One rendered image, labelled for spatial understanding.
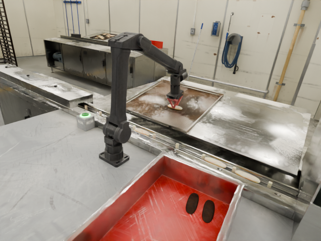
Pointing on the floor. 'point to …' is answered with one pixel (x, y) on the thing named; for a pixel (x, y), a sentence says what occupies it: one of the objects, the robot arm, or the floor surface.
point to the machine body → (26, 103)
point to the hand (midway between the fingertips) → (175, 105)
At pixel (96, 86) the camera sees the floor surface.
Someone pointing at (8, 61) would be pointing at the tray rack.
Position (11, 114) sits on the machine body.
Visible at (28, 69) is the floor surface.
